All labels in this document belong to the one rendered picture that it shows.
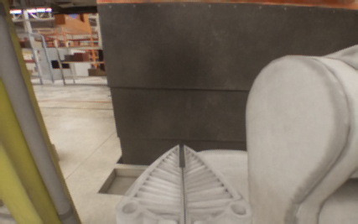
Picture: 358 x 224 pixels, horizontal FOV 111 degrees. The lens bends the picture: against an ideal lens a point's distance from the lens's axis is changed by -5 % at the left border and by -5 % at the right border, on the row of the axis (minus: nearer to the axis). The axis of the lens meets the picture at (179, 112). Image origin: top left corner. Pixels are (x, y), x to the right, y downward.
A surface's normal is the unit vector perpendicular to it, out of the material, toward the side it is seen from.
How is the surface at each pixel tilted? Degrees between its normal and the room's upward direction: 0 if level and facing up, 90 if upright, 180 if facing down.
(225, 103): 90
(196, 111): 90
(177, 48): 90
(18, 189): 90
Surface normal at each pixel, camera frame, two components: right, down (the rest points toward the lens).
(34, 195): 1.00, 0.03
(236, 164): 0.00, -0.04
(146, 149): -0.04, 0.33
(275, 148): -1.00, -0.02
